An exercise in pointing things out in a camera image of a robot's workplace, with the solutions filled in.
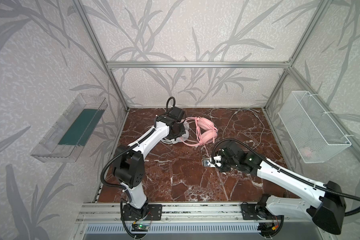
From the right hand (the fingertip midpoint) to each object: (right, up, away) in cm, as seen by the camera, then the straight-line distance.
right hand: (213, 152), depth 79 cm
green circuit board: (-37, -34, -8) cm, 51 cm away
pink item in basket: (+45, +2, -7) cm, 46 cm away
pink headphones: (-4, +11, +1) cm, 11 cm away
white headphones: (-16, +6, +17) cm, 24 cm away
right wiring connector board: (+25, -34, -10) cm, 43 cm away
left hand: (-16, +12, +10) cm, 23 cm away
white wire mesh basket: (+41, +11, -16) cm, 45 cm away
